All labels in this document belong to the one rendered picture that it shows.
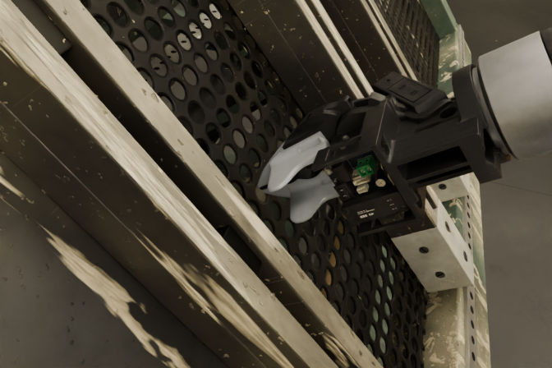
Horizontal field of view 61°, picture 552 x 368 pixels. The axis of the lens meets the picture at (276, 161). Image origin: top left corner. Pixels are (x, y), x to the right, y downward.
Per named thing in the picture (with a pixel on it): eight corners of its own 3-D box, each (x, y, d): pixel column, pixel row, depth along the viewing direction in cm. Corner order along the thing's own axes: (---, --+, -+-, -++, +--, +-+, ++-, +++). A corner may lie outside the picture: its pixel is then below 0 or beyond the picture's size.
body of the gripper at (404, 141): (300, 168, 34) (470, 104, 27) (325, 107, 40) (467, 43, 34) (353, 241, 36) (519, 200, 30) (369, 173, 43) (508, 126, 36)
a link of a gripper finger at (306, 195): (244, 221, 41) (333, 191, 36) (264, 178, 46) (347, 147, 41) (264, 245, 43) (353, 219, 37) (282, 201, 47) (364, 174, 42)
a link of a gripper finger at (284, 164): (223, 195, 40) (311, 161, 35) (246, 154, 45) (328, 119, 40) (244, 221, 41) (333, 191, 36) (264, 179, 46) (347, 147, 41)
